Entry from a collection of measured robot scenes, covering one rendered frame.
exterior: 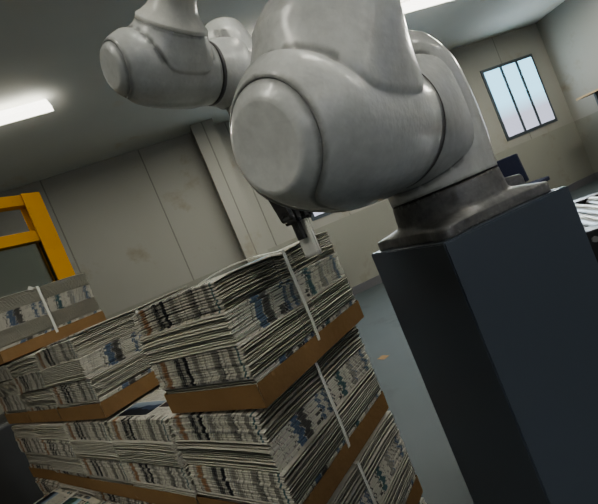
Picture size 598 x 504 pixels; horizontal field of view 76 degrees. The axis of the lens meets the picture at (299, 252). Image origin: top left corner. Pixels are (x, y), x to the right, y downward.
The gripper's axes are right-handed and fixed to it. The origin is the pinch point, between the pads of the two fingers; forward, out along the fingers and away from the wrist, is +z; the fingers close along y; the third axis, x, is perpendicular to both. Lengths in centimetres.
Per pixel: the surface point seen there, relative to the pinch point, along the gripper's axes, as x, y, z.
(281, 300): -7.5, 4.9, 9.0
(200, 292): -11.8, 17.8, 1.5
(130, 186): -395, -233, -146
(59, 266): -180, -31, -36
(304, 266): -7.9, -6.2, 5.4
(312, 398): -10.6, 4.3, 29.5
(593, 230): 39, -63, 27
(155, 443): -46, 19, 29
